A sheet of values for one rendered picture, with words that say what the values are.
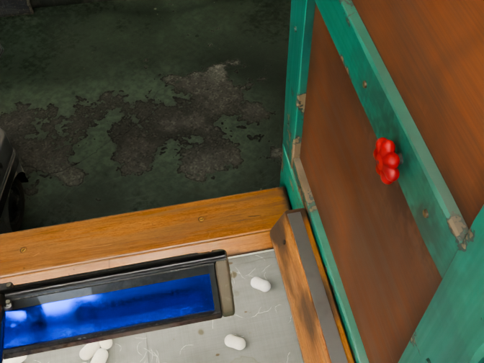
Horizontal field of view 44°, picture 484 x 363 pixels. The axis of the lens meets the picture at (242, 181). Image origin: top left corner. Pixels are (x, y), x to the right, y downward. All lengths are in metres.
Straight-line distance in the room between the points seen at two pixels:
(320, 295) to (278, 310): 0.14
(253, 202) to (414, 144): 0.60
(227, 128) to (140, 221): 1.21
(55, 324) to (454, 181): 0.42
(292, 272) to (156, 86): 1.61
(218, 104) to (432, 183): 1.87
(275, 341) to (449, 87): 0.61
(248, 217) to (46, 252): 0.36
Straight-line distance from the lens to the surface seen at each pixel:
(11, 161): 1.96
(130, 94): 2.42
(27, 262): 1.09
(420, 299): 0.61
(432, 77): 0.51
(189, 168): 2.13
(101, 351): 0.99
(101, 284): 0.64
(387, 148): 0.54
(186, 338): 1.00
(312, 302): 0.89
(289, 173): 1.06
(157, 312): 0.66
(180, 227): 1.07
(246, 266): 1.05
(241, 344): 0.97
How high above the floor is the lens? 1.66
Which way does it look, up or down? 53 degrees down
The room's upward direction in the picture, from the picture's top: 1 degrees counter-clockwise
